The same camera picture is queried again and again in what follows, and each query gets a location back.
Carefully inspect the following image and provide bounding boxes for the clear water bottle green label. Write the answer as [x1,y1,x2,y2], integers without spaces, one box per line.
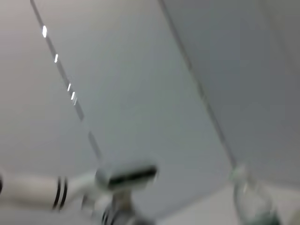
[231,164,282,225]

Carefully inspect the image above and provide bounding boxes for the left wrist camera housing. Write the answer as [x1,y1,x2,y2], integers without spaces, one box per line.
[95,164,159,191]

